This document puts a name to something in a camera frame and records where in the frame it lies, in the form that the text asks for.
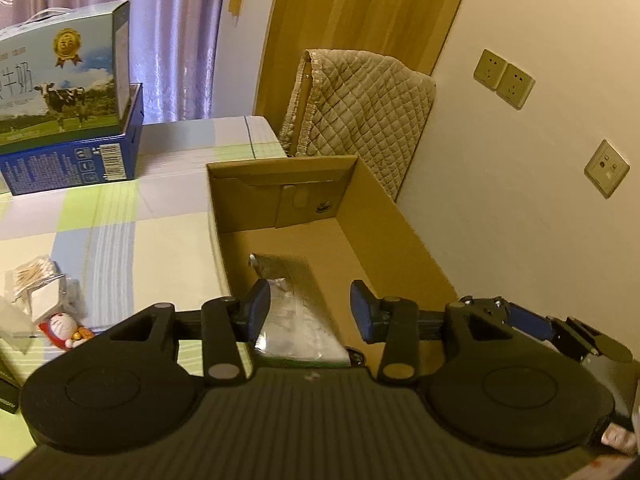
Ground open cardboard box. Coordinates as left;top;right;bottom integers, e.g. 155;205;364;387
206;156;457;370

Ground cotton swab packet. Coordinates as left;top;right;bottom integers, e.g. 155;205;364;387
4;255;62;301

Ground milk carton gift box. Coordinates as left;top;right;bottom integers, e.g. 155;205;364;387
1;0;130;154

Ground double wall socket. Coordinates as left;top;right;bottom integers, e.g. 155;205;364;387
473;49;535;110

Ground quilted beige chair cover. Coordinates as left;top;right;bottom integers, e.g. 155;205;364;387
278;49;436;200

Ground single wall socket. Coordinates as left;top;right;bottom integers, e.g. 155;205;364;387
584;139;630;198

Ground blue flat carton box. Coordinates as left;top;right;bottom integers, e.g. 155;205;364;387
1;82;144;195

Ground red white cat figurine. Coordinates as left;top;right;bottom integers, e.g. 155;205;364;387
38;312;94;351

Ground clear plastic bag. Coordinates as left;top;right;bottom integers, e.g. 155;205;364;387
248;252;350;367

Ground small white card packet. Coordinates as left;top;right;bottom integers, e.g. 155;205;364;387
28;276;78;324

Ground checkered bed sheet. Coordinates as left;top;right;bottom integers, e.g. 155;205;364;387
0;114;289;461

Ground pink purple curtain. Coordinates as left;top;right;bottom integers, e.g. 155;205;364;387
1;0;222;124

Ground wooden door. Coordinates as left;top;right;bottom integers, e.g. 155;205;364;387
254;0;461;129

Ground black rectangular box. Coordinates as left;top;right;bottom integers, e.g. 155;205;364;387
0;361;21;414

